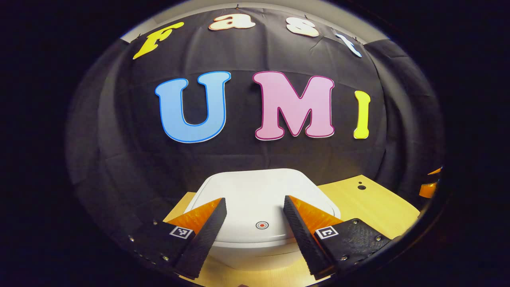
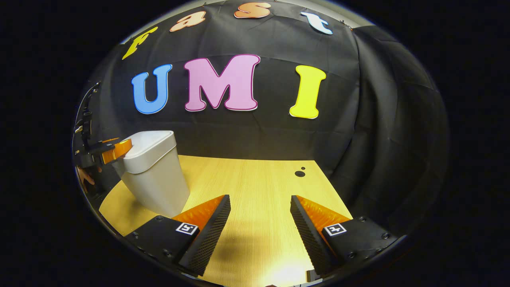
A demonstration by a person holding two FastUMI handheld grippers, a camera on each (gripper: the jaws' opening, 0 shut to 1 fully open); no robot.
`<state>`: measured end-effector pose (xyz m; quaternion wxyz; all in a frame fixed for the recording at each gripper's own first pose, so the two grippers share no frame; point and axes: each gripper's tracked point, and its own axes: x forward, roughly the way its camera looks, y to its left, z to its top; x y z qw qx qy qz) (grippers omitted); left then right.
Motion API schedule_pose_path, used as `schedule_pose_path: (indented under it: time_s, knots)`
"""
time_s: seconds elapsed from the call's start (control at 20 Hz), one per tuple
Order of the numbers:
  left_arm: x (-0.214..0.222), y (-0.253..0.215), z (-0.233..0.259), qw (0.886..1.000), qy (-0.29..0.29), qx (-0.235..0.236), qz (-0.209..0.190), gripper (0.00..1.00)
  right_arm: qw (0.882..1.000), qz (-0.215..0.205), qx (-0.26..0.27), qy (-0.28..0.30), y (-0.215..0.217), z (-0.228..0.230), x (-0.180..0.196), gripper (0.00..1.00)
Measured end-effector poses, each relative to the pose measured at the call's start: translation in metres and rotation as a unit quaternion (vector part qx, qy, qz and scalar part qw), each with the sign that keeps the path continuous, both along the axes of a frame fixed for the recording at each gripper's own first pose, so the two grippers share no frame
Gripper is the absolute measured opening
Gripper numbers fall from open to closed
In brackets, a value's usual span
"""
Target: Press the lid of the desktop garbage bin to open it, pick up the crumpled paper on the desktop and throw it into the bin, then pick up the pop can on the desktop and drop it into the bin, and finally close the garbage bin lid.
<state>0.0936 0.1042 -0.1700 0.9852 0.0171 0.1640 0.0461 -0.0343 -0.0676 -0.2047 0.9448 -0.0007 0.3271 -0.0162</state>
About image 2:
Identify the grey desktop garbage bin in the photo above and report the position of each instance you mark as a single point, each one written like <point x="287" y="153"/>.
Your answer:
<point x="155" y="179"/>

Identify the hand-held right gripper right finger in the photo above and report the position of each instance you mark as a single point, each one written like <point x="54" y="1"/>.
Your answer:
<point x="310" y="239"/>

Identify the black backdrop cloth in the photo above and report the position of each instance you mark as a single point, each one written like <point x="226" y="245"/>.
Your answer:
<point x="358" y="99"/>

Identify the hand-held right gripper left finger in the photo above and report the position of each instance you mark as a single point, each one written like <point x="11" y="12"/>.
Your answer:
<point x="207" y="239"/>

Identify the wooden desktop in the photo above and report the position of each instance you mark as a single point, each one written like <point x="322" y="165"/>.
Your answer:
<point x="255" y="191"/>

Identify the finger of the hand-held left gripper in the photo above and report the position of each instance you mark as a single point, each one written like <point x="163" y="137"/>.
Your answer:
<point x="119" y="150"/>
<point x="110" y="140"/>

